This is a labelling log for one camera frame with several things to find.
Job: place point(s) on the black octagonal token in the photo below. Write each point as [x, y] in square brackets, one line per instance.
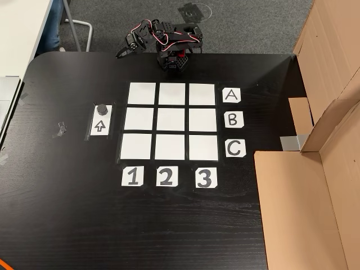
[102, 109]

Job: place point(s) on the white paper grid square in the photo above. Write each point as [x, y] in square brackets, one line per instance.
[136, 146]
[169, 147]
[170, 119]
[202, 120]
[141, 93]
[203, 148]
[171, 94]
[202, 94]
[139, 118]

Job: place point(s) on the black tape patch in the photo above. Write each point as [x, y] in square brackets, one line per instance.
[192, 12]

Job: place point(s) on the white arrow paper sheet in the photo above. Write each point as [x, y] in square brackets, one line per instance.
[100, 126]

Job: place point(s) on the person's leg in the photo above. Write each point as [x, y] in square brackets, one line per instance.
[52, 22]

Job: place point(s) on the crumpled grey tape piece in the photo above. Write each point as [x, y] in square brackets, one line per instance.
[60, 130]

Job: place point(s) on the paper sheet letter A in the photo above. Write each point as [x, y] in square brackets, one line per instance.
[226, 98]

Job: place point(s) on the flat grey tape piece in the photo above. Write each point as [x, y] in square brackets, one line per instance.
[24, 98]
[3, 159]

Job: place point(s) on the white desk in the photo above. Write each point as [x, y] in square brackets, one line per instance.
[17, 28]

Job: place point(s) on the grey laptop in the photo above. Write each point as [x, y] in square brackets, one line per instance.
[8, 90]

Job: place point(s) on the paper sheet number 2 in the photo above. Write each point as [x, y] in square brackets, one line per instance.
[160, 170]

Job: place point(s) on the paper sheet number 1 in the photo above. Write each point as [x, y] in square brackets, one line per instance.
[125, 180]

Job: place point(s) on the paper sheet letter B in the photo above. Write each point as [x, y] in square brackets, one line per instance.
[239, 123]

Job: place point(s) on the paper sheet number 3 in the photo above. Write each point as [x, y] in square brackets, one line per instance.
[199, 171]

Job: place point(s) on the paper sheet letter C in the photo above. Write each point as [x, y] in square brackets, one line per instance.
[242, 153]

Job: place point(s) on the large brown cardboard panel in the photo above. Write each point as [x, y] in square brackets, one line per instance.
[295, 211]
[323, 42]

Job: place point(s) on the grey metal frame leg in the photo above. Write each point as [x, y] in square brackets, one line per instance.
[72, 25]

